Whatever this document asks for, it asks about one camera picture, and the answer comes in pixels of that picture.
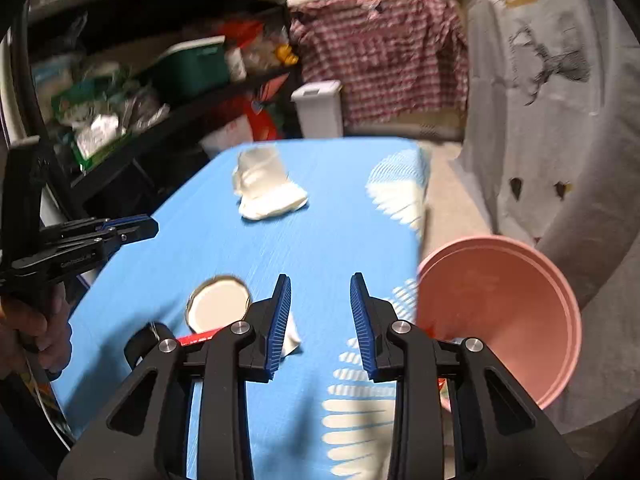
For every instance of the red printed bag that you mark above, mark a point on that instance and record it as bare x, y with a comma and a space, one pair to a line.
262, 120

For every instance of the person's left hand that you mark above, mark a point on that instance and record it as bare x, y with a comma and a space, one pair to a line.
57, 345

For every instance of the white trash bin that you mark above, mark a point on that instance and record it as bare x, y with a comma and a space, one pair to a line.
320, 110

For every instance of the pink plastic basin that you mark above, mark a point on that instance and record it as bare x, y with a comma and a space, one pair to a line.
500, 320

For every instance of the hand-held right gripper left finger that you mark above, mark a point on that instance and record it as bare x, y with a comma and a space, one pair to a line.
280, 330

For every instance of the white round lid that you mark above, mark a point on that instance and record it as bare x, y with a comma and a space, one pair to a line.
215, 305

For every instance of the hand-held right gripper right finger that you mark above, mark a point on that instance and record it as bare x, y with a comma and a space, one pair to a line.
360, 330

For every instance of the red plaid shirt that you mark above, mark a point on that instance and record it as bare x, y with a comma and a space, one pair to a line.
390, 60

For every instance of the blue printed tablecloth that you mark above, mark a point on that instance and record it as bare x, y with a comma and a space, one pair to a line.
330, 220

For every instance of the green storage box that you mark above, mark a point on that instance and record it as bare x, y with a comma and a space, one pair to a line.
192, 67

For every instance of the silver foil bag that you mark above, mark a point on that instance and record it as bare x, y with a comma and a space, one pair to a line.
147, 110

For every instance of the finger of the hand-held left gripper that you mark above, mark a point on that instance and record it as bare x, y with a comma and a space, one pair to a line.
127, 220
137, 232

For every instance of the green white food bag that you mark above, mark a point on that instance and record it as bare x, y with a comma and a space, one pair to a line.
80, 100

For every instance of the white plastic sack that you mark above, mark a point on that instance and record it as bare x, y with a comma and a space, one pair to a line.
227, 135

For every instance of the white deer print curtain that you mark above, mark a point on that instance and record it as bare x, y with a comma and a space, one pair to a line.
540, 135

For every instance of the yellow toy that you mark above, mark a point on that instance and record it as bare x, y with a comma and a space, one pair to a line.
287, 56

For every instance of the green label packet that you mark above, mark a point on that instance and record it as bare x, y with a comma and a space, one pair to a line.
97, 140

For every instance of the glass jar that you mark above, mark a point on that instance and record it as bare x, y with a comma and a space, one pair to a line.
235, 65

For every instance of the dark round object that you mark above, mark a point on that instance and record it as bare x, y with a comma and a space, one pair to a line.
142, 342

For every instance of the red white carton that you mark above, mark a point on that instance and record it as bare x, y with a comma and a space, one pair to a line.
295, 340

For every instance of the orange plastic bag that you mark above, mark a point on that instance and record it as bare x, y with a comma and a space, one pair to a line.
242, 34

